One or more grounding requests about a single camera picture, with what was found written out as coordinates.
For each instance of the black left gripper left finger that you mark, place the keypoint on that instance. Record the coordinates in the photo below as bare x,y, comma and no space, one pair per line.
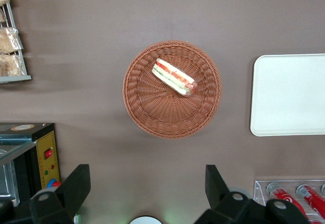
73,188

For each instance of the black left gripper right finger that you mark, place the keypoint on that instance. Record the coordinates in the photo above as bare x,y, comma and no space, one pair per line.
221,193

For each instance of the triangle sandwich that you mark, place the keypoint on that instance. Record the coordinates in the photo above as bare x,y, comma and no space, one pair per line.
172,76

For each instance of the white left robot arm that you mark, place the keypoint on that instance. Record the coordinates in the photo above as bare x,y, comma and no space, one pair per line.
146,221

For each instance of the brown round wicker basket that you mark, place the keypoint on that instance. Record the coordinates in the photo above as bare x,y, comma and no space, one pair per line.
152,112

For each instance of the cream plastic tray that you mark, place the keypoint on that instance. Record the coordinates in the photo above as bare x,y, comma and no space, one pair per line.
289,94

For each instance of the clear acrylic bottle rack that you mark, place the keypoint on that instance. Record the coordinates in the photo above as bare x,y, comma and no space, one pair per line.
260,191

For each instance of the black food warmer yellow panel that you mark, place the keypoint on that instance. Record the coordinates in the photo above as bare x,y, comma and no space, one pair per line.
43,142

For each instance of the red cola bottle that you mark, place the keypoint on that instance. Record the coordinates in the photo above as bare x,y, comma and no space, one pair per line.
313,198
284,196

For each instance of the steel warmer pan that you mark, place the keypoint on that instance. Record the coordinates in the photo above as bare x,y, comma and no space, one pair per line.
7,180

